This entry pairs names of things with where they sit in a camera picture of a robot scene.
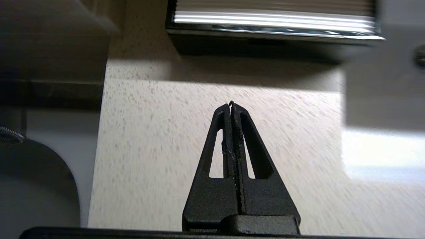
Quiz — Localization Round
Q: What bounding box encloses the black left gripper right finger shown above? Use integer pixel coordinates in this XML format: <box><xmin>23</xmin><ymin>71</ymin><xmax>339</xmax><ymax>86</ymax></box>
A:
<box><xmin>232</xmin><ymin>103</ymin><xmax>301</xmax><ymax>233</ymax></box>

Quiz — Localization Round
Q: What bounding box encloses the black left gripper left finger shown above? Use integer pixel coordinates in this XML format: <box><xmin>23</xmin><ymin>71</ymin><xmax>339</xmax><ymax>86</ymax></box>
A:
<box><xmin>182</xmin><ymin>101</ymin><xmax>240</xmax><ymax>233</ymax></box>

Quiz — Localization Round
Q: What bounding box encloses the black drawer box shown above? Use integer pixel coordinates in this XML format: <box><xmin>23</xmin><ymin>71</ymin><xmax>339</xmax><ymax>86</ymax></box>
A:
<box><xmin>165</xmin><ymin>0</ymin><xmax>386</xmax><ymax>63</ymax></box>

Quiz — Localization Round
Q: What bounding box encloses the white ceramic sink basin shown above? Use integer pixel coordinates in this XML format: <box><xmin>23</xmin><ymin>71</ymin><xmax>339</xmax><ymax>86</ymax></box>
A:
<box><xmin>342</xmin><ymin>0</ymin><xmax>425</xmax><ymax>181</ymax></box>

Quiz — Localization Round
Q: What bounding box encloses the white bathtub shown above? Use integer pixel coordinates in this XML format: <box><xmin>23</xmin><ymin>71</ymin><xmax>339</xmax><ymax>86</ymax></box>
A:
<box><xmin>0</xmin><ymin>110</ymin><xmax>100</xmax><ymax>229</ymax></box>

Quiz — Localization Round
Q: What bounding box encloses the chrome sink drain plug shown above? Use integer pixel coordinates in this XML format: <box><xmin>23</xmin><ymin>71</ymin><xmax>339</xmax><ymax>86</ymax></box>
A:
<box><xmin>414</xmin><ymin>45</ymin><xmax>425</xmax><ymax>70</ymax></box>

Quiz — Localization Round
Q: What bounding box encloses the metal shower hose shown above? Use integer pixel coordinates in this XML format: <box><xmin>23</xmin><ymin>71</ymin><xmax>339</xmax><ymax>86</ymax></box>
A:
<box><xmin>0</xmin><ymin>126</ymin><xmax>25</xmax><ymax>145</ymax></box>

